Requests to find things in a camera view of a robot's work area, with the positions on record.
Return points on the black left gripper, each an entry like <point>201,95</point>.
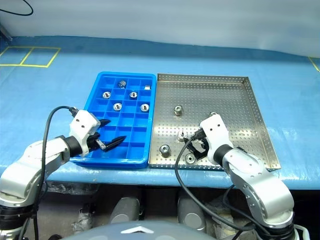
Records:
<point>93,142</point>

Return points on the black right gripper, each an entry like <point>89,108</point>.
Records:
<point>202,147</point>

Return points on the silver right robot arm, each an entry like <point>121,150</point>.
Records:
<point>250,170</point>

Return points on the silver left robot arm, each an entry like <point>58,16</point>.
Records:
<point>32,155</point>

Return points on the blue compartment tray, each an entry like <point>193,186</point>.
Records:
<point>140,130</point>

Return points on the metal nut blue tray top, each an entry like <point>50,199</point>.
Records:
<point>122,83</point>

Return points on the small silver metal block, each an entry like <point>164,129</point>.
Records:
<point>148,87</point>

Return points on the perforated metal tray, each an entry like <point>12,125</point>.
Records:
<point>225,100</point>

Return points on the grey rounded robot leg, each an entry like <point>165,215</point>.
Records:
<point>191,211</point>
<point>125,211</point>

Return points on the blue plastic table cover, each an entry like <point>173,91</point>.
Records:
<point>50,100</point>

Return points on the yellow tape double rectangle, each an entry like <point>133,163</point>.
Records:
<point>53,58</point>

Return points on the grey robot torso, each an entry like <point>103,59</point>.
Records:
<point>112,232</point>

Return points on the slanted metal bar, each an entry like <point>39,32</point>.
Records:
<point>6,35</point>

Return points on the yellow tape corner marking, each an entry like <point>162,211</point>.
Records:
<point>315,65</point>

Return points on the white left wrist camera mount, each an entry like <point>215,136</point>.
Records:
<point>82,125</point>

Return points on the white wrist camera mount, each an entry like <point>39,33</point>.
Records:
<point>82,125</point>
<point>215,130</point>

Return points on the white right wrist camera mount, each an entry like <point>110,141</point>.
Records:
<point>215,130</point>

